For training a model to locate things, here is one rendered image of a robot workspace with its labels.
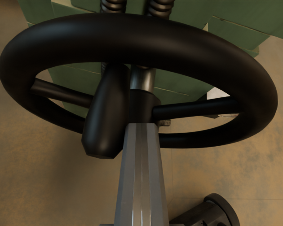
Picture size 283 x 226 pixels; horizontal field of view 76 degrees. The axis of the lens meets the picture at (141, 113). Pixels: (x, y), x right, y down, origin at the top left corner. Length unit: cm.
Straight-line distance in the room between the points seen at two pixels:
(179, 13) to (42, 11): 26
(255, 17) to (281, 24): 4
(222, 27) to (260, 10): 5
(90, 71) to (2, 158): 74
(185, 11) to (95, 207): 95
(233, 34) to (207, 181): 97
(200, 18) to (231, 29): 16
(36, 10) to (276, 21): 39
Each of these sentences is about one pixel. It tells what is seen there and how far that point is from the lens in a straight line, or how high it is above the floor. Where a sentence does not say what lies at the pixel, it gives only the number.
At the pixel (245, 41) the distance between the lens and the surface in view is 39.
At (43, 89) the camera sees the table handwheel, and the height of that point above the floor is 84.
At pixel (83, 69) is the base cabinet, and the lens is 51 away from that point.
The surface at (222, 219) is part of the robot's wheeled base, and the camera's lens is 101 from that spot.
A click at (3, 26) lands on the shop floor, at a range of 145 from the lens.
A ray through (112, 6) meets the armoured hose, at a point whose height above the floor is 90.
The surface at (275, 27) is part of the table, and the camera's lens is 38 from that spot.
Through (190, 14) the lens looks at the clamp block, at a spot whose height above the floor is 90.
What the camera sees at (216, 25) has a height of 83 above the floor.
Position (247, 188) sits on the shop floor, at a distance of 139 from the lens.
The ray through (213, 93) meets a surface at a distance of 55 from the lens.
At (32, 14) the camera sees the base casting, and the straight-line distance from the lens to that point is 42.
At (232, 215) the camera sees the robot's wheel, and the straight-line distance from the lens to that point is 106.
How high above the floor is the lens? 102
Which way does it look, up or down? 67 degrees down
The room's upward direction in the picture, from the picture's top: 37 degrees clockwise
